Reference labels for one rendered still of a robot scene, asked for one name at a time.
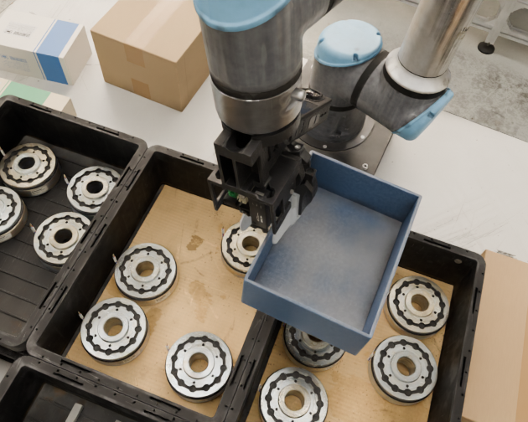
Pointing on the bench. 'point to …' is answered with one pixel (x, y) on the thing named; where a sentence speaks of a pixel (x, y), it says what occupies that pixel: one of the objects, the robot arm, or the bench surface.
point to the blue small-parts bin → (335, 256)
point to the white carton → (38, 47)
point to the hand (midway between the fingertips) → (280, 216)
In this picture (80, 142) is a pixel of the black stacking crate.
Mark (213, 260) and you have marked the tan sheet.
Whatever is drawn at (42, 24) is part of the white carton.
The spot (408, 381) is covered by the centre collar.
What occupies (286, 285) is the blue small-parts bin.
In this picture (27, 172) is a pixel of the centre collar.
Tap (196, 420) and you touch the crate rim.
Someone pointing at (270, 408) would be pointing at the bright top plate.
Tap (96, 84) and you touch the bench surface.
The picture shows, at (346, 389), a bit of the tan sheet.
